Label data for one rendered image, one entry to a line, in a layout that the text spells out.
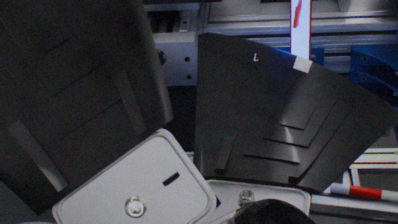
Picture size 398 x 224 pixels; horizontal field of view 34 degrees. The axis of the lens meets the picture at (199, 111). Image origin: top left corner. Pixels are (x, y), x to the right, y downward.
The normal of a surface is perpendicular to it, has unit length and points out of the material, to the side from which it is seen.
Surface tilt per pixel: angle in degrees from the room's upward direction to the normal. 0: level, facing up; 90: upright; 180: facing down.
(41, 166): 48
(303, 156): 12
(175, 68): 90
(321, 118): 16
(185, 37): 0
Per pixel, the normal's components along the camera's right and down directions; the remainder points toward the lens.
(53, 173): 0.00, -0.11
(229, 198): -0.05, -0.86
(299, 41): -0.24, 0.60
